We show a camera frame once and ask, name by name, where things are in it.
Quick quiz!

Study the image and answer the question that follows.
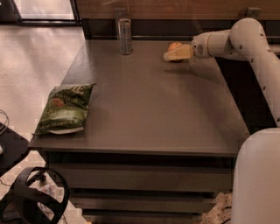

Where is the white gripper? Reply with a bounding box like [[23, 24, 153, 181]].
[[164, 32, 210, 61]]

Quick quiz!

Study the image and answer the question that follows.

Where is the orange fruit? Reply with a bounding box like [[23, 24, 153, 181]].
[[168, 42, 182, 62]]

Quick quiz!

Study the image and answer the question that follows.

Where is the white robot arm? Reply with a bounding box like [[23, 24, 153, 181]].
[[164, 17, 280, 224]]

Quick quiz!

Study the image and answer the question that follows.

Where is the green jalapeno chip bag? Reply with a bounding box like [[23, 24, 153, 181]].
[[34, 84, 95, 136]]

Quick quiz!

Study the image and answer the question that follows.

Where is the silver drink can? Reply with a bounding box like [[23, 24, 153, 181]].
[[118, 18, 132, 55]]

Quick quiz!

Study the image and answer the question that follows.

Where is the grey drawer cabinet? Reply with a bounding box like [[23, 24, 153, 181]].
[[30, 40, 248, 224]]

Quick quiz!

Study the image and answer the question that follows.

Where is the black side table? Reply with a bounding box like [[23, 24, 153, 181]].
[[0, 126, 29, 177]]

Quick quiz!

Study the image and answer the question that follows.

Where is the grey metal wall bracket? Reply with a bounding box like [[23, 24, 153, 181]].
[[245, 7, 261, 19]]

